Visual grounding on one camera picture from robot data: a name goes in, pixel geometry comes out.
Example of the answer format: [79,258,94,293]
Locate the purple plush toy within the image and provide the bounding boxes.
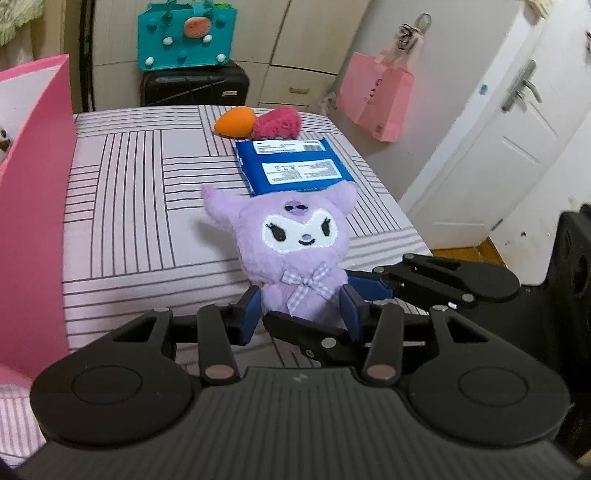
[204,180,358,324]

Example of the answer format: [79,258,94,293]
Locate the blue tissue pack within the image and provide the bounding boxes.
[235,138,353,196]

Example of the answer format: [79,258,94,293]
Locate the orange sponge egg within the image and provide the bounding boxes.
[213,106,256,139]

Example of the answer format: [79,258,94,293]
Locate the striped pink bed sheet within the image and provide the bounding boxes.
[1,106,431,467]

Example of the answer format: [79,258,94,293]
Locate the pink fluffy puff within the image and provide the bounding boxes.
[250,106,301,140]

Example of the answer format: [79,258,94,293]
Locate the pink paper bag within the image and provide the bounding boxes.
[337,24,424,143]

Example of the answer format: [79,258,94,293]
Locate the black suitcase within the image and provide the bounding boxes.
[140,61,249,107]

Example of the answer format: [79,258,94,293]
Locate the beige wardrobe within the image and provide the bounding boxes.
[89,0,371,114]

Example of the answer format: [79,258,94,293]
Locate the pink storage box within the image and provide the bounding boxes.
[1,55,77,388]

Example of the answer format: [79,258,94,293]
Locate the white plush in box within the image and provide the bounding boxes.
[0,128,11,163]

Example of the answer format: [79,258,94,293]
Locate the teal felt handbag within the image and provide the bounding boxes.
[137,1,238,72]

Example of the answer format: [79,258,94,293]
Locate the black clothes rack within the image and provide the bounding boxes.
[79,0,96,113]

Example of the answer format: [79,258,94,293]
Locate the white fuzzy cardigan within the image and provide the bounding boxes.
[0,0,44,71]

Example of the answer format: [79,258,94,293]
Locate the silver door handle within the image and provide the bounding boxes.
[501,59,542,113]

